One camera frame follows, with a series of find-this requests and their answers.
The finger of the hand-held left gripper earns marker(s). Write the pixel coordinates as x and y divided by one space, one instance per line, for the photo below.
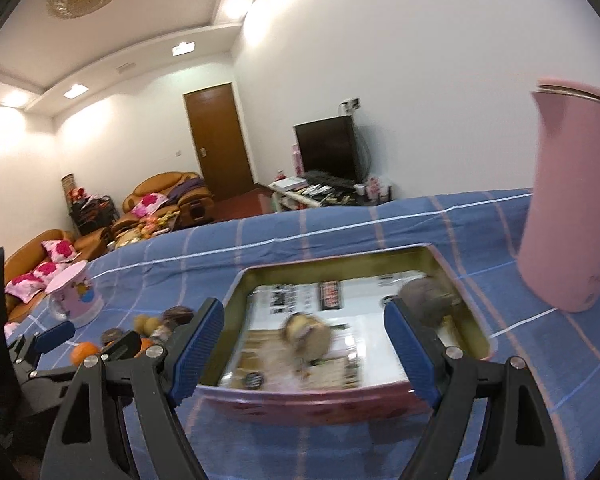
55 335

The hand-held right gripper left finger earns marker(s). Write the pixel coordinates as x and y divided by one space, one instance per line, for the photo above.
200 347

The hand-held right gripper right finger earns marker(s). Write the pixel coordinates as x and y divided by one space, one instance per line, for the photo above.
410 355

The large dark brown round fruit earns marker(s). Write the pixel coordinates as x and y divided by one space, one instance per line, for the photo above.
177 315

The pink metal tin box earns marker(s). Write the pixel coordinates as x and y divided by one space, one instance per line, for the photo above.
330 405

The pink floral cushion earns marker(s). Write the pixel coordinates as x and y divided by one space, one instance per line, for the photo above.
60 250
49 271
22 289
150 205

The pink cartoon print mug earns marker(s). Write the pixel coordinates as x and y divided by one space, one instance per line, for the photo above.
75 295

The printed paper box liner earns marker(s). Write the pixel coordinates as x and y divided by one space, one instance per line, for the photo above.
370 320

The brown fruit with pale face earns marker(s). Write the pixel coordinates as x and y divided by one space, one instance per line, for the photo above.
427 297
305 332

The yellow-brown round fruit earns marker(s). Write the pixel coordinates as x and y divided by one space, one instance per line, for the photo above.
144 322

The brown leather sofa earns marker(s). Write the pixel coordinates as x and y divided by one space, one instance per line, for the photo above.
22 260

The cluttered coffee table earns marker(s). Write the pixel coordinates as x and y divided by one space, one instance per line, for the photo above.
140 232

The black rack with clothes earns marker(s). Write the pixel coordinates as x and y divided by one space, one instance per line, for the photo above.
92 210

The blue plaid tablecloth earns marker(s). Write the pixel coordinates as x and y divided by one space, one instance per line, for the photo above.
330 230

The upright rolled mat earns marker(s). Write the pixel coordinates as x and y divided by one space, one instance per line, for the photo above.
68 185

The purple blanket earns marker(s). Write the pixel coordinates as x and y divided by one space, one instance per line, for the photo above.
185 189

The brown leather armchair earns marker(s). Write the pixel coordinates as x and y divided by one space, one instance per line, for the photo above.
155 185

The pink white packets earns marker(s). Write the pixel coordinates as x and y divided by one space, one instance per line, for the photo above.
378 189

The white television stand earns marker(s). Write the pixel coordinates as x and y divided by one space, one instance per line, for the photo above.
295 199

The white flat box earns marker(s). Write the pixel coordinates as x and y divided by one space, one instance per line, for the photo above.
290 183

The pink bottle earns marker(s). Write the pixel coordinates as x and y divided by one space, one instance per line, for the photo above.
296 160

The pink electric kettle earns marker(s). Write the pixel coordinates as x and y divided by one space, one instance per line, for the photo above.
565 210

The brown wooden door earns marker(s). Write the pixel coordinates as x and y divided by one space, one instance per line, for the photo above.
217 135

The black television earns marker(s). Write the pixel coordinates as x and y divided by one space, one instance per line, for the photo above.
327 147

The recessed ceiling light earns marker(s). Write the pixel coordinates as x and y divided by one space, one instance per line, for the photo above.
75 91
184 48

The ceiling air vent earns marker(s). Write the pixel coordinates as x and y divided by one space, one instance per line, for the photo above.
126 66

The wall power socket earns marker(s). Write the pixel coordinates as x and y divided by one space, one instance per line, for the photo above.
350 105

